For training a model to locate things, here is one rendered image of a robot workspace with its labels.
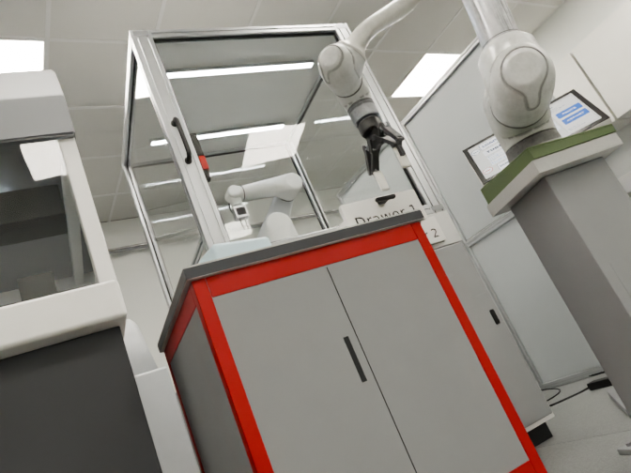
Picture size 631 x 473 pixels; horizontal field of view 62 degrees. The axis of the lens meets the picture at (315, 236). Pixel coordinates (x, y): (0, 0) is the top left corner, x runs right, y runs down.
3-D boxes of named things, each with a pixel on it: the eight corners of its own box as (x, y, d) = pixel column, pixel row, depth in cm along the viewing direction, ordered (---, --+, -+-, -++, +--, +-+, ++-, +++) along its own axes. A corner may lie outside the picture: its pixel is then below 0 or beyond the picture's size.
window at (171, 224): (206, 234, 181) (137, 45, 207) (205, 235, 181) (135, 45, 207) (176, 312, 253) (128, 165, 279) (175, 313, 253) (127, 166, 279)
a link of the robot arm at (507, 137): (555, 139, 160) (524, 79, 165) (563, 118, 142) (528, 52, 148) (503, 161, 163) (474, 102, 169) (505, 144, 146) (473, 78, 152)
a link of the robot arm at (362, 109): (366, 114, 174) (373, 129, 172) (343, 117, 170) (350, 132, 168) (378, 97, 166) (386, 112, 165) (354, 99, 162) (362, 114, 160)
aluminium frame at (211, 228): (446, 209, 219) (346, 22, 251) (216, 268, 172) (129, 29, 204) (355, 289, 299) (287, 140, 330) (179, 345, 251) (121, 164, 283)
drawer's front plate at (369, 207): (428, 217, 169) (413, 189, 172) (354, 236, 155) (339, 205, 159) (425, 220, 170) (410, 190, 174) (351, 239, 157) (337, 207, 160)
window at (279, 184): (424, 205, 219) (334, 33, 248) (233, 252, 179) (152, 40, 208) (423, 206, 219) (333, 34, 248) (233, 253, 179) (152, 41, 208)
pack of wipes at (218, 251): (257, 269, 127) (251, 252, 128) (276, 251, 120) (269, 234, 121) (202, 280, 117) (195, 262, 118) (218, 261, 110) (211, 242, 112)
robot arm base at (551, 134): (595, 132, 146) (587, 115, 148) (527, 154, 142) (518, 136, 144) (561, 160, 164) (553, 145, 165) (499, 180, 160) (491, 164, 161)
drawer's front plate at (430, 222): (446, 238, 210) (434, 215, 213) (389, 255, 197) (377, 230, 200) (444, 240, 212) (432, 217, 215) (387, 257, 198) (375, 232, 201)
